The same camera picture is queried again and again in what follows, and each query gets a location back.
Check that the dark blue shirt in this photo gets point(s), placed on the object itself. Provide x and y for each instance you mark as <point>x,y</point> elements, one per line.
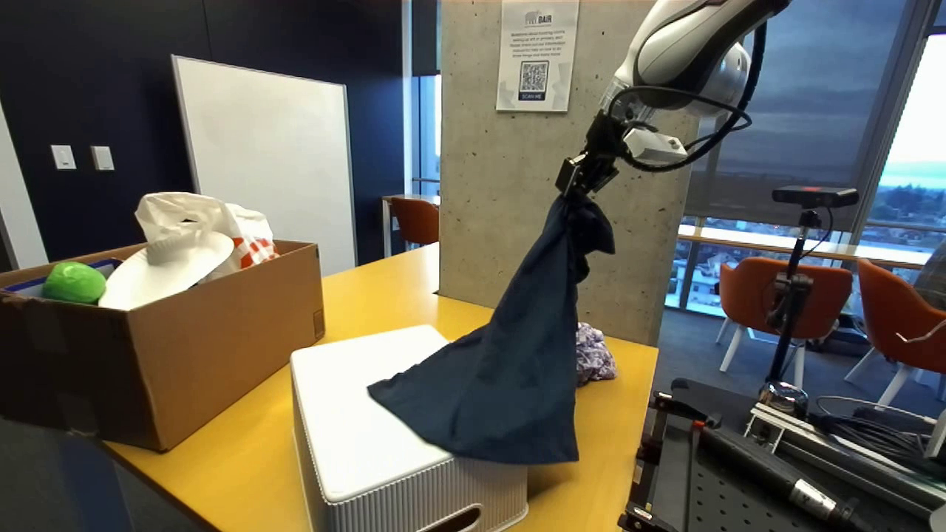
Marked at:
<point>513,366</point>

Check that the black camera on stand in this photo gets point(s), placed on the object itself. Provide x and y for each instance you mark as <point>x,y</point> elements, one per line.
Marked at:
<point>813,196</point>

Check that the orange chair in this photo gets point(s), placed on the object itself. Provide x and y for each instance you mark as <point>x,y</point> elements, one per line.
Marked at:
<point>414,219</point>
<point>903,327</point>
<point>748,290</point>

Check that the white whiteboard panel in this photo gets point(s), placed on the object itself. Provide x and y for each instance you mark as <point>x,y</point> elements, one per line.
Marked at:
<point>276,159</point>

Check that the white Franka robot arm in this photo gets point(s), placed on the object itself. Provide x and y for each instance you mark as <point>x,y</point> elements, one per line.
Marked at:
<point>690,46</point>

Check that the black tripod equipment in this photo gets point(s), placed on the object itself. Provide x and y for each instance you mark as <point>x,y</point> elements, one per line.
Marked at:
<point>748,463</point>

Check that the white bowl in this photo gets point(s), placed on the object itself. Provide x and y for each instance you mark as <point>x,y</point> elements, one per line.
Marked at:
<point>157,277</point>

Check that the green ball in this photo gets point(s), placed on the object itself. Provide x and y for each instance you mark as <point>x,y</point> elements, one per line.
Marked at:
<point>72,286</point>

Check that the brown cardboard box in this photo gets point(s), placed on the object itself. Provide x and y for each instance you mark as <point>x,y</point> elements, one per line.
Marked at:
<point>195,355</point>

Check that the white plastic bag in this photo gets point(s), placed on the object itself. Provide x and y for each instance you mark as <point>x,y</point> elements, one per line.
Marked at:
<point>186,216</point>

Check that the white plastic storage box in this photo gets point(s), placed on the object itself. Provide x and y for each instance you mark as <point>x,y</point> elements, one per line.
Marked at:
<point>386,425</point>

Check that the white wall light switch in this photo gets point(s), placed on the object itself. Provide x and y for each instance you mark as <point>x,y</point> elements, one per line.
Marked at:
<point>103,159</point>
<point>63,159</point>

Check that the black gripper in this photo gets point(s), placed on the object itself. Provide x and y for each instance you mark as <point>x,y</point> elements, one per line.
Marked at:
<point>593,159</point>

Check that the grey concrete pillar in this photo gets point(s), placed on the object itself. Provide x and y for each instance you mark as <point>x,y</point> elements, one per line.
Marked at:
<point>492,196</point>

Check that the purple white checkered shirt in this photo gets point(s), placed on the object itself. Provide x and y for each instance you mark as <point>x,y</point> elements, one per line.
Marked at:
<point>593,352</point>

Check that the white QR code poster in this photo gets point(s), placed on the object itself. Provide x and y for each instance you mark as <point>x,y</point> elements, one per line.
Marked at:
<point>535,55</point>

